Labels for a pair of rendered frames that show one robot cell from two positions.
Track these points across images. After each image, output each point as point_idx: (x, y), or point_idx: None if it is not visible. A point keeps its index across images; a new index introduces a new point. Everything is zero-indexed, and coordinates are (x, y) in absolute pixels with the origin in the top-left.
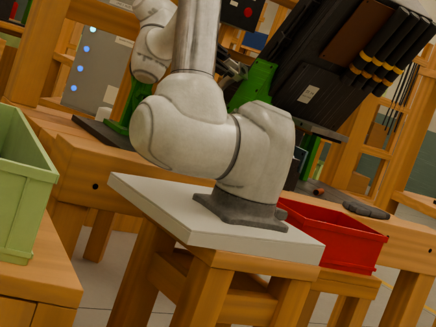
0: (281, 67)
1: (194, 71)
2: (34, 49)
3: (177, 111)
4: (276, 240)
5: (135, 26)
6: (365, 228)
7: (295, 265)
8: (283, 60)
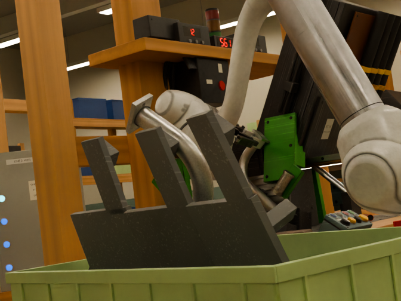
0: (300, 113)
1: (374, 104)
2: (65, 209)
3: (399, 144)
4: None
5: (125, 148)
6: None
7: None
8: (299, 105)
